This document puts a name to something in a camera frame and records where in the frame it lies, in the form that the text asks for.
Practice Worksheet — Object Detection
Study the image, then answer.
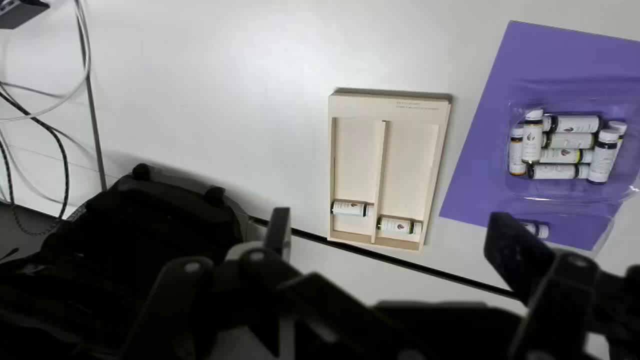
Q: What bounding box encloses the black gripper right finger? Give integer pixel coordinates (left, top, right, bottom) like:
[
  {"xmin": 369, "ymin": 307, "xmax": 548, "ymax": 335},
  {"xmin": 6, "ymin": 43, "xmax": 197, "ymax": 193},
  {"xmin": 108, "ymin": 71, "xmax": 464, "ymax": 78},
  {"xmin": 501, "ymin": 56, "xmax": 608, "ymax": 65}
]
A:
[{"xmin": 484, "ymin": 212, "xmax": 597, "ymax": 312}]

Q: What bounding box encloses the white bottle upright left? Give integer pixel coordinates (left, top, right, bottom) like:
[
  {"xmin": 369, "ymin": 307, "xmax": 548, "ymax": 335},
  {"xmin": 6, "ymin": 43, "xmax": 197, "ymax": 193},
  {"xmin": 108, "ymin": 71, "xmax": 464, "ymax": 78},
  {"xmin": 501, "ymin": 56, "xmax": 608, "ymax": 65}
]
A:
[{"xmin": 521, "ymin": 108, "xmax": 543, "ymax": 164}]

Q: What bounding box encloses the small white bottle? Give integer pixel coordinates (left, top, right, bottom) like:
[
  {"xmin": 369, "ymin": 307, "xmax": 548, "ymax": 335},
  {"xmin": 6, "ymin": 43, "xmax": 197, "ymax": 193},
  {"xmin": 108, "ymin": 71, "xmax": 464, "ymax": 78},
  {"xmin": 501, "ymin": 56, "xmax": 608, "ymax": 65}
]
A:
[{"xmin": 521, "ymin": 221, "xmax": 550, "ymax": 239}]

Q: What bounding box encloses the white cable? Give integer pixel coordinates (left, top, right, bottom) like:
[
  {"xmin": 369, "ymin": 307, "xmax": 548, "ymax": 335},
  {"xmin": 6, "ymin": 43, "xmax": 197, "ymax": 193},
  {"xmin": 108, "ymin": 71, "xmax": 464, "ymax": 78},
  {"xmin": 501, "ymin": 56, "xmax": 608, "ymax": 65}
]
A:
[{"xmin": 0, "ymin": 0, "xmax": 93, "ymax": 121}]

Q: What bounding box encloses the beige wooden tray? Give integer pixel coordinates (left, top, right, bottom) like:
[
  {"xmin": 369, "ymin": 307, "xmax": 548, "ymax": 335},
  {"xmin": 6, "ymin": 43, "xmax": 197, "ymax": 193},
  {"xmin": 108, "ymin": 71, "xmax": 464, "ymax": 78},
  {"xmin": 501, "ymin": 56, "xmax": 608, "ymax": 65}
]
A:
[{"xmin": 327, "ymin": 88, "xmax": 451, "ymax": 250}]

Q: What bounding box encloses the black cable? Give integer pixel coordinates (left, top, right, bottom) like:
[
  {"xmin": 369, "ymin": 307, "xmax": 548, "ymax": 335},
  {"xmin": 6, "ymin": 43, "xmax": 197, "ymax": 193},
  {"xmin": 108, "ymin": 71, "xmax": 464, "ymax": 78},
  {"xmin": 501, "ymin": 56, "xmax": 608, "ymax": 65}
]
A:
[{"xmin": 0, "ymin": 85, "xmax": 71, "ymax": 221}]

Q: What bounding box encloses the clear plastic bowl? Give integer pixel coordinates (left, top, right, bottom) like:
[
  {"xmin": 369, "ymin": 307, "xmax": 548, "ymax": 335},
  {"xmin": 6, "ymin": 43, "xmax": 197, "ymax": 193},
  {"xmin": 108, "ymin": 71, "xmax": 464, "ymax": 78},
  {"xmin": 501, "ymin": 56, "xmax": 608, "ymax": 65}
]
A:
[{"xmin": 505, "ymin": 78, "xmax": 640, "ymax": 202}]

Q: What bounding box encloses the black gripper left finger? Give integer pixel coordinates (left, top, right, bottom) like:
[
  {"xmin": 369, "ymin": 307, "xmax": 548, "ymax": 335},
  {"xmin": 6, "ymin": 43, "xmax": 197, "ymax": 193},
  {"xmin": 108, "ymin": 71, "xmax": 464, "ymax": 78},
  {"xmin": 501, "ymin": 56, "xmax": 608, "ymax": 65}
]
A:
[{"xmin": 227, "ymin": 206, "xmax": 294, "ymax": 264}]

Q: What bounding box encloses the white bottle in tray right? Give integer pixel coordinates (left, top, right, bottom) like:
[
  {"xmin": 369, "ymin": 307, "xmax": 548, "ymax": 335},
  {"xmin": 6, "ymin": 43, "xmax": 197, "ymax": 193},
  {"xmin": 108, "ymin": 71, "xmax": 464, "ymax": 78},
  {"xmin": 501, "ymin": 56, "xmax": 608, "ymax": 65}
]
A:
[{"xmin": 378, "ymin": 216, "xmax": 413, "ymax": 235}]

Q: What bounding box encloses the white bottle second row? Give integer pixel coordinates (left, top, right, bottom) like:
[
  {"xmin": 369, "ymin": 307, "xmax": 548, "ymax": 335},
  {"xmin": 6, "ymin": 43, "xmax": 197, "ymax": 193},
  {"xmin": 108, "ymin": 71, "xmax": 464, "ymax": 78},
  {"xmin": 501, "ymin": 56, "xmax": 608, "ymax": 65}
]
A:
[{"xmin": 543, "ymin": 133, "xmax": 594, "ymax": 149}]

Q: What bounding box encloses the white bottle upright right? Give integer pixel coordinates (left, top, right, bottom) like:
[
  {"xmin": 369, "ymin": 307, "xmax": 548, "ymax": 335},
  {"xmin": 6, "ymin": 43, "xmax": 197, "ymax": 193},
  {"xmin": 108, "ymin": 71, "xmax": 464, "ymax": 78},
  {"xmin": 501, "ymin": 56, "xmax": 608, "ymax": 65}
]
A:
[{"xmin": 587, "ymin": 127, "xmax": 619, "ymax": 184}]

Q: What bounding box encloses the white bottle bottom row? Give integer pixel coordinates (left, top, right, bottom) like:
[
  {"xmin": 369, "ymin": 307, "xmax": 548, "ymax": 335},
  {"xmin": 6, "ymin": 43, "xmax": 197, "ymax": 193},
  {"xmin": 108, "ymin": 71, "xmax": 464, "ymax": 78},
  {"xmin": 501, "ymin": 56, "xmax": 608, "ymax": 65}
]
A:
[{"xmin": 528, "ymin": 164, "xmax": 575, "ymax": 180}]

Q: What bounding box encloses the white bottle in tray left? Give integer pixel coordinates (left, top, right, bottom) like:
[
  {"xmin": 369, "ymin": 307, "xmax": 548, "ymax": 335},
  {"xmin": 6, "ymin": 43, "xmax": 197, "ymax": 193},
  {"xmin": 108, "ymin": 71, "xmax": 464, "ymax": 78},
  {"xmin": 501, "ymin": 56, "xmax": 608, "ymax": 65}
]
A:
[{"xmin": 330, "ymin": 199, "xmax": 368, "ymax": 218}]

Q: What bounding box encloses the white bottle upright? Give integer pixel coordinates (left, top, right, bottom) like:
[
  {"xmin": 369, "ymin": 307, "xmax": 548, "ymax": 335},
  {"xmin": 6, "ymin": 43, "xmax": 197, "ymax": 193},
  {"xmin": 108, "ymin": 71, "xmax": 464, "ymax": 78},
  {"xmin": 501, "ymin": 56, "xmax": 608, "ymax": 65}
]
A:
[
  {"xmin": 521, "ymin": 108, "xmax": 543, "ymax": 164},
  {"xmin": 587, "ymin": 127, "xmax": 619, "ymax": 184}
]

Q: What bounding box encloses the purple paper mat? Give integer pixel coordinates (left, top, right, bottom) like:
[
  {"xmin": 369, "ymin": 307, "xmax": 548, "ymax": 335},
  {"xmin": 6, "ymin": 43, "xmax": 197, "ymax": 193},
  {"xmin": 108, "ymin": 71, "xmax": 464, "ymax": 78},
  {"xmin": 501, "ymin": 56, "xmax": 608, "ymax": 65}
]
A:
[{"xmin": 440, "ymin": 22, "xmax": 640, "ymax": 251}]

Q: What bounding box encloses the black backpack near robot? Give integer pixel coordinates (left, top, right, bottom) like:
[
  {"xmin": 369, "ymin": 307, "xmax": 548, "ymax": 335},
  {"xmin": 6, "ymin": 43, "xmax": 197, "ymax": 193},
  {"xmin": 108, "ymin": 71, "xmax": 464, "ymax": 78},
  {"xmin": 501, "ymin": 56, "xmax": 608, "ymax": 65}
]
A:
[{"xmin": 42, "ymin": 162, "xmax": 248, "ymax": 280}]

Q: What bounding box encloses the white bottle in tray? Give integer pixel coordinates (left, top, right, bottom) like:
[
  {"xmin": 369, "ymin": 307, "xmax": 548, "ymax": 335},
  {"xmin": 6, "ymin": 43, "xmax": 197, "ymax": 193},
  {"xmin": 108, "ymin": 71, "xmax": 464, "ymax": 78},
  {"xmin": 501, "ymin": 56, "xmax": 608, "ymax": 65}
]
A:
[
  {"xmin": 378, "ymin": 216, "xmax": 413, "ymax": 235},
  {"xmin": 330, "ymin": 199, "xmax": 368, "ymax": 218}
]

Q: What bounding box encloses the white bottle top row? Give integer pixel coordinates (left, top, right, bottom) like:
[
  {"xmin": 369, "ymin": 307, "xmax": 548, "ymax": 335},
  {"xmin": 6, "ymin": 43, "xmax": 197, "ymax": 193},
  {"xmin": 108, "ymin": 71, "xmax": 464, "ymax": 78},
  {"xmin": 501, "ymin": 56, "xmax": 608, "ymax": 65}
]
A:
[{"xmin": 552, "ymin": 116, "xmax": 600, "ymax": 133}]

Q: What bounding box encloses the white bottle third row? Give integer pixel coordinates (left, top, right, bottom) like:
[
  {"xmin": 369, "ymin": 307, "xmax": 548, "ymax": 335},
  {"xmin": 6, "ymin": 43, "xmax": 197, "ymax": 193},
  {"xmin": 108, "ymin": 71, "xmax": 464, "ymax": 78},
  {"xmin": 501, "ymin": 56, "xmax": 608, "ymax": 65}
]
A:
[{"xmin": 538, "ymin": 147, "xmax": 582, "ymax": 164}]

